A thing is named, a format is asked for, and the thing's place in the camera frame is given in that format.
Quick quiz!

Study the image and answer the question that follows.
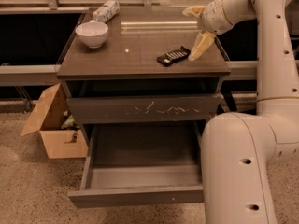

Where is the open grey middle drawer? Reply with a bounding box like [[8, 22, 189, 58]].
[[68, 121, 203, 208]]

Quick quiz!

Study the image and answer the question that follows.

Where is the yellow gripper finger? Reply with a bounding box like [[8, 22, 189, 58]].
[[188, 32, 216, 61], [182, 5, 206, 18]]

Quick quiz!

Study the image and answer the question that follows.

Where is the grey drawer cabinet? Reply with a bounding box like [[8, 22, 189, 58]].
[[56, 6, 232, 209]]

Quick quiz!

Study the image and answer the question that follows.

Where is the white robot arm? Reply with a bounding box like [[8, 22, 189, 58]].
[[183, 0, 299, 224]]

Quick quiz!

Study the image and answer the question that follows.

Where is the open cardboard box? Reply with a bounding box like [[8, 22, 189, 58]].
[[21, 84, 88, 159]]

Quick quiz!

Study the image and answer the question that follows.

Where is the black rxbar chocolate bar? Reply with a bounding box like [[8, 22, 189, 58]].
[[157, 46, 191, 67]]

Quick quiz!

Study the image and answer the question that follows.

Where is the white ceramic bowl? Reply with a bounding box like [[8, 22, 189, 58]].
[[75, 21, 109, 49]]

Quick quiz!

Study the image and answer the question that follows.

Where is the white blue snack package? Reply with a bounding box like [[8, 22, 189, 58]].
[[93, 0, 120, 23]]

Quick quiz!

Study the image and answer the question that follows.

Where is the closed grey top drawer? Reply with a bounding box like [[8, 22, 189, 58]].
[[67, 94, 221, 124]]

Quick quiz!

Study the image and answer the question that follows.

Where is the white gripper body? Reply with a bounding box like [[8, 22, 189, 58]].
[[202, 0, 233, 35]]

